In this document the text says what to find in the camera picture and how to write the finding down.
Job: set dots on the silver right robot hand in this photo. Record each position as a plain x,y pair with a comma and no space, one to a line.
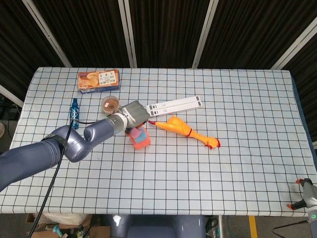
307,196

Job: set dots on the white power strip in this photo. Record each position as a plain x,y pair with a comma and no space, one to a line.
173,106

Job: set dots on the metal table leg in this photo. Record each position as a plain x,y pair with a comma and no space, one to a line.
220,226

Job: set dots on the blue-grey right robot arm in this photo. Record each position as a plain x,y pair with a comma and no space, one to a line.
312,223

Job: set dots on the light blue foam cube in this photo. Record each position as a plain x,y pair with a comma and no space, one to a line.
142,136

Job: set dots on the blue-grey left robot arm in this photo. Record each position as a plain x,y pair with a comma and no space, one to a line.
74,143

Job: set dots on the yellow rubber chicken toy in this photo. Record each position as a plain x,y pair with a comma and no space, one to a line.
177,126

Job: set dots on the white partition frame post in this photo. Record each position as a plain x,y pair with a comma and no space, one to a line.
11,96
205,32
128,32
47,34
296,45

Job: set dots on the orange biscuit box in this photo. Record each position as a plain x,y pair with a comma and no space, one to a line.
99,80

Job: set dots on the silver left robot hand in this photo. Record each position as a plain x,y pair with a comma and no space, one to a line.
135,114

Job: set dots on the blue-grey robot torso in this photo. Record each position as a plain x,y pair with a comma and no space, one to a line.
158,226

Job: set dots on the white plastic bag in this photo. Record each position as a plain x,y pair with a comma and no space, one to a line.
64,219

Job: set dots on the brown cardboard box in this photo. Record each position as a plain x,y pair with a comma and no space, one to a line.
99,231

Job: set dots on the pink foam cube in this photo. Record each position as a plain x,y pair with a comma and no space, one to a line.
135,133

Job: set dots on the clear jar of rubber bands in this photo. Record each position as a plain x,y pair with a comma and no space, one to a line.
110,102

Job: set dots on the checkered light blue tablecloth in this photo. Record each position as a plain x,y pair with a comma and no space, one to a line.
198,173

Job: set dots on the orange foam cube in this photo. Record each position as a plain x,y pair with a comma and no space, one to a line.
142,145

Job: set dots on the blue spray bottle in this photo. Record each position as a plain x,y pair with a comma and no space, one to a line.
74,111

